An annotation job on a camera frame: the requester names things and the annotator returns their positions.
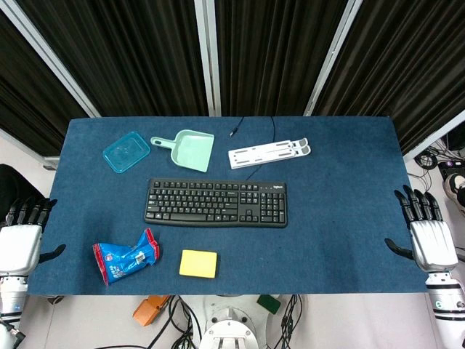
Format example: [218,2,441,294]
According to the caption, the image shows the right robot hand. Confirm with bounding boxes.
[384,184,459,273]

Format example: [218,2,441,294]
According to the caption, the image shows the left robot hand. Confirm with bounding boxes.
[0,197,67,276]

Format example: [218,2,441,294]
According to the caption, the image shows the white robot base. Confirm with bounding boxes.
[188,294,277,349]

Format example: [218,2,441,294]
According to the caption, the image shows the black keyboard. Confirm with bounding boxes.
[144,177,288,229]

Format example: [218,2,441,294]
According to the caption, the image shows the black white sneaker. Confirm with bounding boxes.
[442,172,465,217]

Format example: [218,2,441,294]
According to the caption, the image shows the blue table cloth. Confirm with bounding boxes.
[27,116,429,296]

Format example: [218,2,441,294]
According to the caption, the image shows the blue red snack bag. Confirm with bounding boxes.
[92,228,161,286]

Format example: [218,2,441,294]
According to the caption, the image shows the teal plastic container lid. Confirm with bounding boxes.
[102,131,151,174]

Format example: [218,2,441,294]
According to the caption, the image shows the orange foot pedal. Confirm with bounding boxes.
[132,294,171,327]

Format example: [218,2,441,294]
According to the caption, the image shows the green foot pedal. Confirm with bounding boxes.
[256,294,282,315]

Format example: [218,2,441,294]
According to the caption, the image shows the yellow sponge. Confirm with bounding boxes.
[178,249,218,279]

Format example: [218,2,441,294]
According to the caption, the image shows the white folding laptop stand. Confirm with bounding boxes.
[227,137,312,170]

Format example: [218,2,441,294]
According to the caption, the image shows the mint green dustpan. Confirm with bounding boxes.
[150,129,216,173]

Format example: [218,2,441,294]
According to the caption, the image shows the black corrugated curtain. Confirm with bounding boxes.
[0,0,465,157]

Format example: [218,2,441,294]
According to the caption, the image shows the black cable bundle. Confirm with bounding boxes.
[413,137,465,182]

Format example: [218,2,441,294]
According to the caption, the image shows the grey aluminium frame post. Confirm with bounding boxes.
[303,0,364,117]
[402,108,465,163]
[0,0,102,119]
[193,0,222,117]

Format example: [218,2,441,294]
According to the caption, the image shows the black floor cables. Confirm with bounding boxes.
[94,294,204,349]

